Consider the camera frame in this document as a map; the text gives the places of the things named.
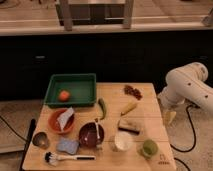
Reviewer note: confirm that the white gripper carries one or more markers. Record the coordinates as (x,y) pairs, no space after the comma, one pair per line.
(167,105)

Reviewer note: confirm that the yellow banana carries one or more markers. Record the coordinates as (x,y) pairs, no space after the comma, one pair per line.
(128,108)

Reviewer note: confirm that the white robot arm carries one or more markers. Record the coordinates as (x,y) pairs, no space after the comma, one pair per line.
(185,83)

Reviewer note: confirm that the green plastic tray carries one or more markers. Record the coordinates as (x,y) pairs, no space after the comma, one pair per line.
(81,87)

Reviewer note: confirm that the green cup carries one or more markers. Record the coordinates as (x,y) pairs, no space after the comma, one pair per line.
(149,148)

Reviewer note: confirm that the brown block eraser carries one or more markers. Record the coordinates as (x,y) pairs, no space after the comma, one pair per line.
(129,126)

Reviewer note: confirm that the white cup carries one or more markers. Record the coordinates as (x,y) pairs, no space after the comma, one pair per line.
(123,141)

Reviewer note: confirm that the green chili pepper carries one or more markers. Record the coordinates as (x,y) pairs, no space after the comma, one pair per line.
(103,108)

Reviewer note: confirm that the dark red bowl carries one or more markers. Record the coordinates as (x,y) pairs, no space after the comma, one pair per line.
(89,137)

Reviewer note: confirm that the blue sponge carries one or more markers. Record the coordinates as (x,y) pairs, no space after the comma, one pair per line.
(67,145)

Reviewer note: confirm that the white crumpled paper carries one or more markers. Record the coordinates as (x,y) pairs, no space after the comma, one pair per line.
(64,117)

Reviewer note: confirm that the orange tomato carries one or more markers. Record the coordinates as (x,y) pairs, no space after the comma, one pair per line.
(64,96)

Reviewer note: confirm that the orange bowl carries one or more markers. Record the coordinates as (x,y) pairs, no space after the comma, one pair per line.
(54,125)

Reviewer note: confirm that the white dish brush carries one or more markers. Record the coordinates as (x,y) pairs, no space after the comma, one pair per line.
(53,158)

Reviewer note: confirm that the metal cup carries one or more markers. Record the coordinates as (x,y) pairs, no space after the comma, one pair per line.
(41,140)

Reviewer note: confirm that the wooden stool frame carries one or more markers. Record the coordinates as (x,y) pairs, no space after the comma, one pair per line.
(94,12)

